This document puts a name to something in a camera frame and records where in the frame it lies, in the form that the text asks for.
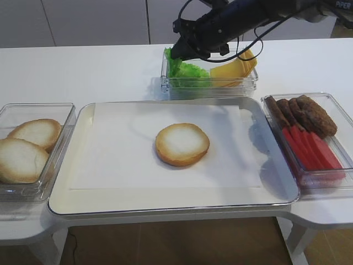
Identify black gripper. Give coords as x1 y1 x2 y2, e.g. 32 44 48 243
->
170 12 229 61

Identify toasted bun half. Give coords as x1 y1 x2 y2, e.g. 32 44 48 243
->
154 123 210 167
7 119 62 153
1 138 49 184

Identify green lettuce leaf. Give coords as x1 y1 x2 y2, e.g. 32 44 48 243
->
164 48 182 78

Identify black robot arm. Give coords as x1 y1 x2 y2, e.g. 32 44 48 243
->
170 1 352 61

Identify green lettuce leaves in container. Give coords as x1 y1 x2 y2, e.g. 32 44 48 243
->
168 61 211 89

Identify clear lettuce and cheese container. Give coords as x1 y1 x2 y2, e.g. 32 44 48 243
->
161 51 258 100

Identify yellow cheese slices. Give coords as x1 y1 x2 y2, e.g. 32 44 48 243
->
210 50 257 87

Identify brown meat patty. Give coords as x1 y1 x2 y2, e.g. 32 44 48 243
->
296 95 338 139
288 98 314 132
276 99 297 128
265 96 290 129

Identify brown meat patty rear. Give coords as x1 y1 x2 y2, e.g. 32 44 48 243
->
265 96 290 129

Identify cream serving tray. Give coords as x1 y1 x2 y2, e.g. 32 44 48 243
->
49 97 299 216

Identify white paper sheet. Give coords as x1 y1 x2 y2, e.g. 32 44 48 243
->
71 103 261 189

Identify brown meat patty front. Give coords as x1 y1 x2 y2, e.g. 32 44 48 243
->
296 95 338 139

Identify clear meat and tomato container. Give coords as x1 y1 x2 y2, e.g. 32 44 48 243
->
261 93 352 192

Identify red tomato slices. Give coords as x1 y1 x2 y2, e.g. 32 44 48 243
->
281 125 352 186

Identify clear plastic bun container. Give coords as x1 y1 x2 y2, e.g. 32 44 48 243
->
1 103 76 202

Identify right white table leg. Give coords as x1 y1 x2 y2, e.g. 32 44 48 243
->
276 218 318 265

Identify white table leg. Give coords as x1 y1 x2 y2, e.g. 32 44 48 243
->
276 218 318 265
52 228 68 264

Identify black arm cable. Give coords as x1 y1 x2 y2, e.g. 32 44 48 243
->
178 0 307 63

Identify black floor cable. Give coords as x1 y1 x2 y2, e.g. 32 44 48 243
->
67 233 78 265

